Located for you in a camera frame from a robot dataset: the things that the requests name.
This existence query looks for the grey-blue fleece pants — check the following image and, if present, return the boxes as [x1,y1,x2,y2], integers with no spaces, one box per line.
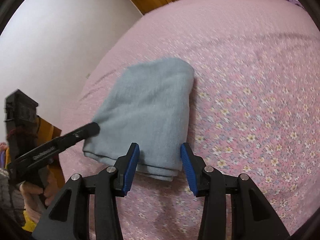
[82,57,196,182]

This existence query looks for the pink floral bedspread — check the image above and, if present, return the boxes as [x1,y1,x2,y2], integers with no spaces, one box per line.
[59,0,320,240]

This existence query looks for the purple patterned pillow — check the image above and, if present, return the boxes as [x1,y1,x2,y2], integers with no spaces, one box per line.
[285,0,308,11]

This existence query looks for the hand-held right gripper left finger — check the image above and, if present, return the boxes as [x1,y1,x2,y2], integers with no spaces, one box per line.
[31,142,140,240]

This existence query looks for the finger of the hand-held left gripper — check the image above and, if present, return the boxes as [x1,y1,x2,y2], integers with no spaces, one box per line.
[57,121,101,148]

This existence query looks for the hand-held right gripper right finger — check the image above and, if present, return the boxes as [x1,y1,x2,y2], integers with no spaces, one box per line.
[180,142,291,240]

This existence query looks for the person's left hand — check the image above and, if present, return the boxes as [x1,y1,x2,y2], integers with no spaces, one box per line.
[19,170,61,207]

